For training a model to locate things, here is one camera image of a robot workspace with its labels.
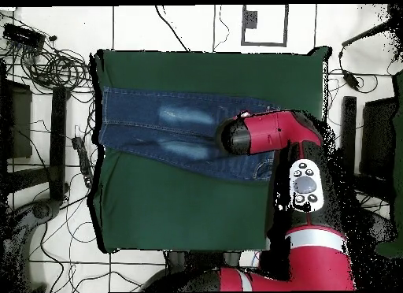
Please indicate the blue denim jeans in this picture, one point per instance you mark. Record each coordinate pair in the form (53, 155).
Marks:
(141, 123)

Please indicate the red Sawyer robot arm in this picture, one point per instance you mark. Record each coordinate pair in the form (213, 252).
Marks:
(270, 132)

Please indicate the dark green table cloth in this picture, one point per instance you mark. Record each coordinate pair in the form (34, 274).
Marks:
(189, 217)

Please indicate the black power strip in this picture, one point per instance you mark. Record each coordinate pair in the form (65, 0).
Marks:
(84, 160)

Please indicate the black stand bar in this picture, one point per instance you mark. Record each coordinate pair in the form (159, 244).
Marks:
(58, 141)
(349, 126)

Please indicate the grey chair base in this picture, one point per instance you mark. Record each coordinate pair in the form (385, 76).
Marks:
(42, 209)

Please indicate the black power adapter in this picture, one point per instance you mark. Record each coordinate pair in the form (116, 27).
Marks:
(351, 79)

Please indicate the dark grey panel box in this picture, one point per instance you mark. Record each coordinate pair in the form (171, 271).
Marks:
(19, 123)
(377, 138)

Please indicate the green hanging cloth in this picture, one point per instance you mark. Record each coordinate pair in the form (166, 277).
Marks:
(399, 148)

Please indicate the black boom rod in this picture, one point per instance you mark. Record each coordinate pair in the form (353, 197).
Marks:
(368, 31)

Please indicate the black electronics box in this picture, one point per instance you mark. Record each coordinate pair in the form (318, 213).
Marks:
(23, 36)

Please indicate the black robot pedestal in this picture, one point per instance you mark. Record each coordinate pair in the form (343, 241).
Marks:
(201, 258)

